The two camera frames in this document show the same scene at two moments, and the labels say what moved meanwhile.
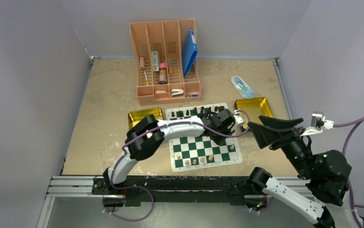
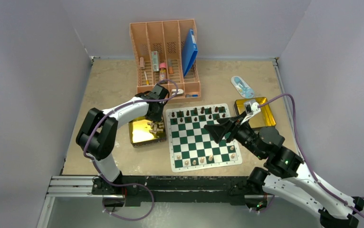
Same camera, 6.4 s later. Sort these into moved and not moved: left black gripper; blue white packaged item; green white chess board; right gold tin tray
Moved: left black gripper
Not moved: right gold tin tray; blue white packaged item; green white chess board
